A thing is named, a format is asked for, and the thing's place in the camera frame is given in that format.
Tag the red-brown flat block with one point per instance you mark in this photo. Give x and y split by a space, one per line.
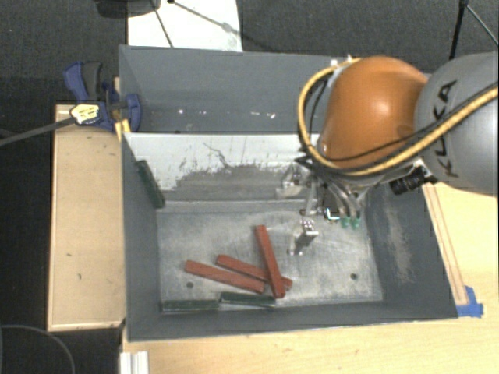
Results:
243 267
270 261
224 276

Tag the grey metal bin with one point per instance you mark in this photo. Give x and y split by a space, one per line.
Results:
234 224

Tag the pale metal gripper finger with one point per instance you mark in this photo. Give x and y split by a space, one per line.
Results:
288 189
303 238

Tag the pale wood flat board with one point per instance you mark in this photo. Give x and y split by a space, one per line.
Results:
87 224

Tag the black cylinder on white bracket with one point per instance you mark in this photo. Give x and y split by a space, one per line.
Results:
407 183

